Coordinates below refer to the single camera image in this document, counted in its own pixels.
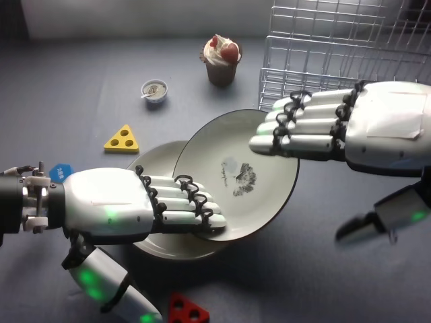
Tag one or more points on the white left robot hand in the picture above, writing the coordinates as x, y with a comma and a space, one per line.
107, 202

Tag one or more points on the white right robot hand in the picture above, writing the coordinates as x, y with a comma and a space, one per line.
380, 124

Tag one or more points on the white plate with ginkgo print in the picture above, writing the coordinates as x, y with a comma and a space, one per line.
155, 158
215, 148

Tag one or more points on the blue hexagon block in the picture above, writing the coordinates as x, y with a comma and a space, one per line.
60, 172

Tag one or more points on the yellow triangle block with holes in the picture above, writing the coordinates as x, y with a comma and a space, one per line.
122, 138

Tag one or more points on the small white blue-patterned bowl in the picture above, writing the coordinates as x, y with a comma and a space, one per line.
155, 102

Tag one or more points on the small white spoon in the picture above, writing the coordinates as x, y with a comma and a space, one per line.
148, 95

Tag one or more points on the red triangle block with holes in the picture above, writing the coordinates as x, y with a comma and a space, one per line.
186, 310

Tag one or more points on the cupcake with cream and strawberries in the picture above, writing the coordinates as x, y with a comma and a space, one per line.
220, 72

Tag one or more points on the white backdrop panel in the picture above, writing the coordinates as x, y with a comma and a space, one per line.
134, 17

